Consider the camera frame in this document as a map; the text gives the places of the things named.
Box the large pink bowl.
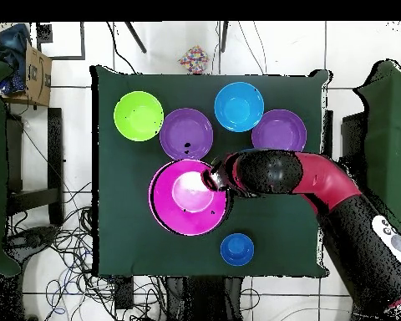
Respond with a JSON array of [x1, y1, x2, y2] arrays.
[[148, 158, 232, 238]]

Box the purple bowl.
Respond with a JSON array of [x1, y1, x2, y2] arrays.
[[251, 109, 308, 153], [159, 107, 215, 164]]

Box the small dark blue bowl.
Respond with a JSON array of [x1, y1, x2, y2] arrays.
[[220, 232, 256, 268]]

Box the large blue bowl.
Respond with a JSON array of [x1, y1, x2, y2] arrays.
[[213, 81, 266, 134]]

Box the dark green table cloth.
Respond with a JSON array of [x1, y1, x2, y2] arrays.
[[89, 64, 332, 278]]

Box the large green bowl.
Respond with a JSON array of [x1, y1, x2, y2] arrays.
[[113, 90, 165, 143]]

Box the multicoloured bundle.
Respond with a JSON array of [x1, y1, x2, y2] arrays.
[[178, 44, 210, 74]]

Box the cardboard box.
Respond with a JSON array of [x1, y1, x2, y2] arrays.
[[0, 41, 53, 108]]

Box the blue cloth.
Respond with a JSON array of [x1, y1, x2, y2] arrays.
[[0, 23, 32, 96]]

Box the black bench frame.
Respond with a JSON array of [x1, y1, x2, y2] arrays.
[[5, 106, 67, 228]]

